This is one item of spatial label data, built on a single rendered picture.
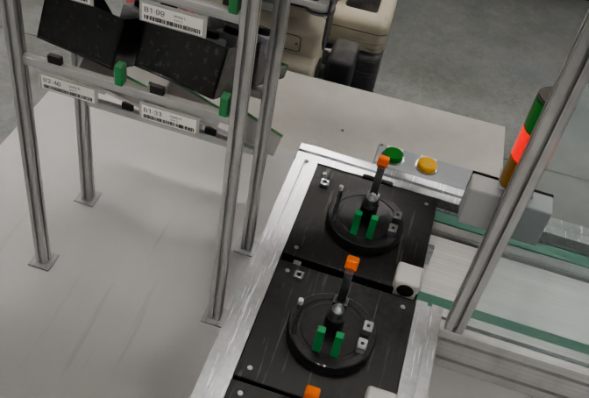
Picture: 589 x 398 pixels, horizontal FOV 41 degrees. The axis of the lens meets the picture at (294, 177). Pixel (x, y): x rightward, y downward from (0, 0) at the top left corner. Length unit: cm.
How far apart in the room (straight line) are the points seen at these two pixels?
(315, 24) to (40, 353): 110
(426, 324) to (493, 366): 14
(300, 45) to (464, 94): 157
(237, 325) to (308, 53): 98
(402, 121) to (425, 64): 179
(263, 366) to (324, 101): 82
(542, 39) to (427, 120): 226
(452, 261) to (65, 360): 70
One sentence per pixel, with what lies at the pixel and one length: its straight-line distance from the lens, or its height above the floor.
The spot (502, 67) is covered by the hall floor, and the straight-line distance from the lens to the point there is 376.
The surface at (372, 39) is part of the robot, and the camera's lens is 230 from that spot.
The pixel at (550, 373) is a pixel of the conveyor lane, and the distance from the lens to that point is 138.
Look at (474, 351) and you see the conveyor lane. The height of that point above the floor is 93.
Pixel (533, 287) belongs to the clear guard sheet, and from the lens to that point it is 124.
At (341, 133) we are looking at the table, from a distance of 176.
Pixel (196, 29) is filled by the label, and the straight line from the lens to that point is 98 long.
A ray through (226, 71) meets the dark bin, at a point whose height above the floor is 133.
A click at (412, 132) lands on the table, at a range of 182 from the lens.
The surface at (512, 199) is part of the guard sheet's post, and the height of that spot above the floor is 127.
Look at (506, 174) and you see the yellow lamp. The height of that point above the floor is 128.
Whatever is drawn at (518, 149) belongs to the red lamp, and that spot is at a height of 133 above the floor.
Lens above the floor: 198
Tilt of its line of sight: 43 degrees down
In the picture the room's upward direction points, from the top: 11 degrees clockwise
